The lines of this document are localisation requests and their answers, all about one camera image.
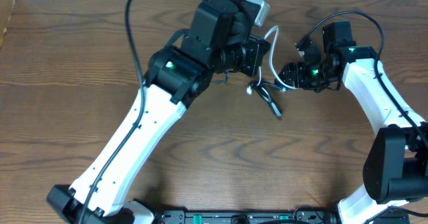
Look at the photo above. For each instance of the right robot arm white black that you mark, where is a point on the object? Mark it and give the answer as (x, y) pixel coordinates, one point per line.
(395, 171)

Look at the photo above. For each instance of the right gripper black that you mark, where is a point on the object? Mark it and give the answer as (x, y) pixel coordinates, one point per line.
(291, 75)

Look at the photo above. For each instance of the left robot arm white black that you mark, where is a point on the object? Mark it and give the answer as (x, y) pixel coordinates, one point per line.
(219, 40)

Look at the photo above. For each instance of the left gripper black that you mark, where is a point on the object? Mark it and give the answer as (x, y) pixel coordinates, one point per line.
(255, 57)

